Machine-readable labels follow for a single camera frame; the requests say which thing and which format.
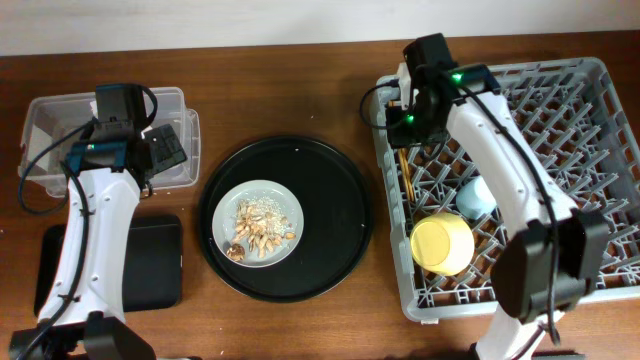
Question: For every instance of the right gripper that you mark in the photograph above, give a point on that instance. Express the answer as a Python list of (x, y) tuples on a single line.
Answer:
[(397, 139)]

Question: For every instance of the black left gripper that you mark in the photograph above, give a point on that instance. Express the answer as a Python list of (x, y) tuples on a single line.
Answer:
[(169, 148)]

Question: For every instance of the wooden chopstick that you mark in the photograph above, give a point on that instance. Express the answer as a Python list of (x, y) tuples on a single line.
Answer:
[(401, 168), (407, 174)]

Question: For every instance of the blue plastic cup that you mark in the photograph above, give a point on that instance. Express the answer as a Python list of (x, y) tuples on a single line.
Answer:
[(474, 200)]

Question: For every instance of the grey plate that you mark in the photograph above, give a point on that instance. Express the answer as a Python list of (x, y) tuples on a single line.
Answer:
[(223, 219)]

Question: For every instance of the yellow plastic bowl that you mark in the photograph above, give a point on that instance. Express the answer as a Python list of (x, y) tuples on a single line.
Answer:
[(442, 243)]

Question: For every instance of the peanut shells and rice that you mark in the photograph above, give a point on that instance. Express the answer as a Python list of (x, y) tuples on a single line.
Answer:
[(260, 227)]

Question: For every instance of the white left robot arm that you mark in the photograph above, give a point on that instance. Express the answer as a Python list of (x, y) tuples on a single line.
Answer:
[(107, 170)]

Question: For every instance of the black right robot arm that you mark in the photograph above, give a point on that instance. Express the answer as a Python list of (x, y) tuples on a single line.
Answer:
[(554, 249)]

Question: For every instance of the grey plastic dishwasher rack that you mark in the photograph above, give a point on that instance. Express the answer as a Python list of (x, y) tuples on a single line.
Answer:
[(569, 112)]

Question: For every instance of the clear plastic bin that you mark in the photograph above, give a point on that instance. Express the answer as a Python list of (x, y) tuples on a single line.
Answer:
[(50, 118)]

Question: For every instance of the round black tray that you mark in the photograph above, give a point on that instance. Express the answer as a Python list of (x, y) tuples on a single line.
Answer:
[(336, 209)]

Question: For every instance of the black rectangular bin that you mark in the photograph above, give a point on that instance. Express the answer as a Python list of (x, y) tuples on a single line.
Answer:
[(152, 277)]

